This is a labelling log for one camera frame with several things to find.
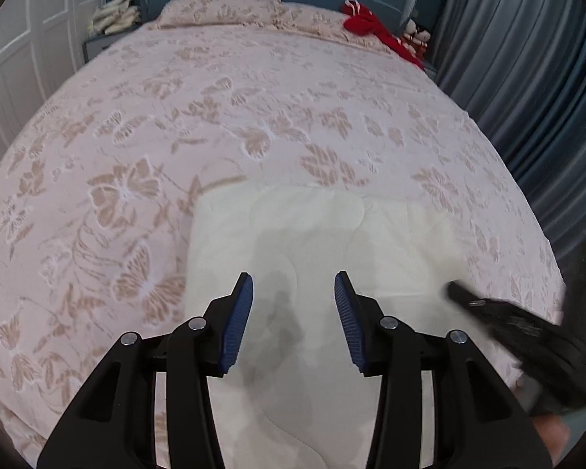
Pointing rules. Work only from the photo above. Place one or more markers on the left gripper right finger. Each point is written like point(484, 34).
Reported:
point(478, 423)

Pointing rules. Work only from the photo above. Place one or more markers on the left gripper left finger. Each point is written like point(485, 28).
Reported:
point(110, 421)

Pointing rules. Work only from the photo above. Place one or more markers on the cream quilted jacket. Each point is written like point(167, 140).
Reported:
point(294, 399)

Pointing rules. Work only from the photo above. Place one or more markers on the right hand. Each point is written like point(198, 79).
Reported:
point(554, 434)

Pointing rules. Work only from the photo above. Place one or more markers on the pink floral bedspread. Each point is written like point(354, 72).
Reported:
point(97, 193)

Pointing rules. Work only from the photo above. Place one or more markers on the grey curtain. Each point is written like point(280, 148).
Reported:
point(518, 67)

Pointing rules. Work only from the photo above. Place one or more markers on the plush toy by bed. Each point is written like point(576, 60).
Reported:
point(415, 39)

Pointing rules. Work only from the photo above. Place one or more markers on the dark nightstand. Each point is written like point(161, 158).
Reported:
point(92, 47)

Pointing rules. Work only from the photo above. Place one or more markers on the white wardrobe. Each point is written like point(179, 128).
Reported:
point(40, 48)

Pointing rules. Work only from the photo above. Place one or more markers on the red garment on bed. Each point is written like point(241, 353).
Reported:
point(361, 21)

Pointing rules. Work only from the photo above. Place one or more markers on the cream bundle on nightstand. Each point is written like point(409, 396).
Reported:
point(114, 17)

